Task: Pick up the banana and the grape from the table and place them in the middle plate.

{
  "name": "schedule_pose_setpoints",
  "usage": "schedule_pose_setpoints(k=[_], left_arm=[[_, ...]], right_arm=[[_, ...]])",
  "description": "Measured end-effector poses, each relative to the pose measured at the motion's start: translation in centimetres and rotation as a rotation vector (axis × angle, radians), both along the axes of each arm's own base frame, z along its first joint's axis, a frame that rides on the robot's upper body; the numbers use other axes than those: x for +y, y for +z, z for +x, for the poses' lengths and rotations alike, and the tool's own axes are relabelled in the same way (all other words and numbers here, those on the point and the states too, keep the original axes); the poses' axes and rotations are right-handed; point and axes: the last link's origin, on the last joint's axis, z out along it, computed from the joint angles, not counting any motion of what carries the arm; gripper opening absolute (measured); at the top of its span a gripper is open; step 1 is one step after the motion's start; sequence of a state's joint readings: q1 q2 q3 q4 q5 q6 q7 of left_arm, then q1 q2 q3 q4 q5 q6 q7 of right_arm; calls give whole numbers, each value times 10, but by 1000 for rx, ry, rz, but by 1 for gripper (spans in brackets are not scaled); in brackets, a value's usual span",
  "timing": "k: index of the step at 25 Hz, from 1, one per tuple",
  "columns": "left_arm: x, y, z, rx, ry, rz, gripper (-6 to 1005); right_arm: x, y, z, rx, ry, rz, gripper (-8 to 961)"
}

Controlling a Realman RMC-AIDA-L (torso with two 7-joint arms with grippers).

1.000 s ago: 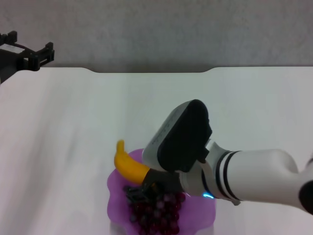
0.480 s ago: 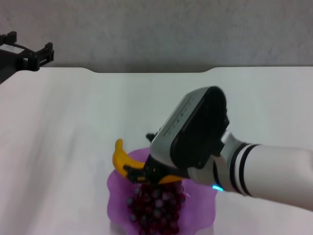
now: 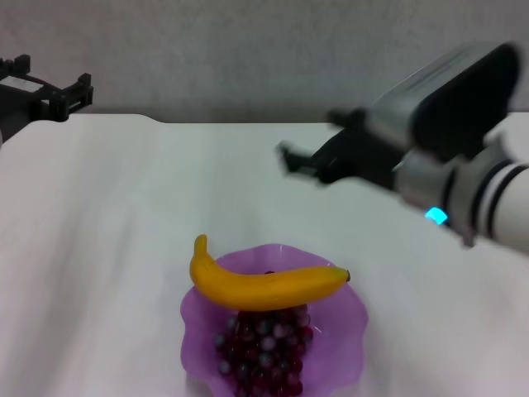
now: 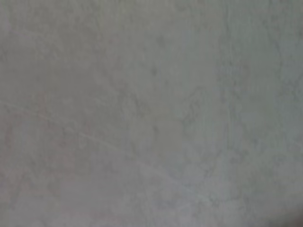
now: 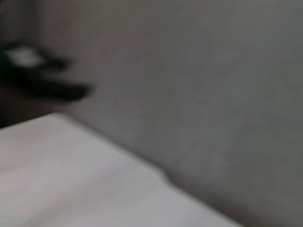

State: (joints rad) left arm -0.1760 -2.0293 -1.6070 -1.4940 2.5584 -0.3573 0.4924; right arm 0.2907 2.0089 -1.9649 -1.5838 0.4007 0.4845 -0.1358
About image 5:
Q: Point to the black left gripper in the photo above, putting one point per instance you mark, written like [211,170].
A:
[21,73]

